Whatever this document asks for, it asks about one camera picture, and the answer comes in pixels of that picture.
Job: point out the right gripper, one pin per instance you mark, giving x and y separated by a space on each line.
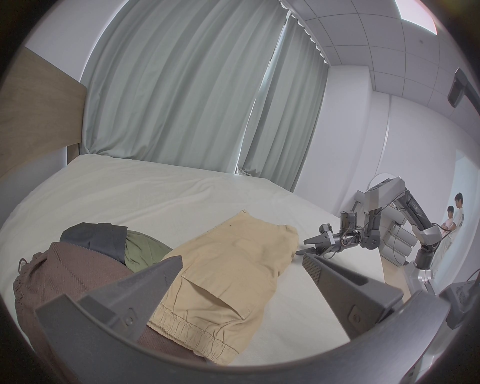
332 243

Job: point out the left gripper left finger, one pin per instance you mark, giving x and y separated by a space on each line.
127 300

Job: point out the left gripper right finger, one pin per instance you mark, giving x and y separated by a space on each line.
356 300

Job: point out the beige shorts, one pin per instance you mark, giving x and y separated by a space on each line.
232 262

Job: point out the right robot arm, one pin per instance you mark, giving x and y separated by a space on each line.
386 191

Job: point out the bed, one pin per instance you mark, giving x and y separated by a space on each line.
187 195

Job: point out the green garment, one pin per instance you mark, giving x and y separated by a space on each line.
144 251

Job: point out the black garment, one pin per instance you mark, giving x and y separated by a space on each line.
93 238

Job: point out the brown garment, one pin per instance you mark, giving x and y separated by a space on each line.
56 273

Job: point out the person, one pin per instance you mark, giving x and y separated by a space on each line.
459 215
448 223

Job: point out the pale green curtain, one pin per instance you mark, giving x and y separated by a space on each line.
292 112
180 82

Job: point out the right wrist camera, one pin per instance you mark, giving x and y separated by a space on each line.
324 228

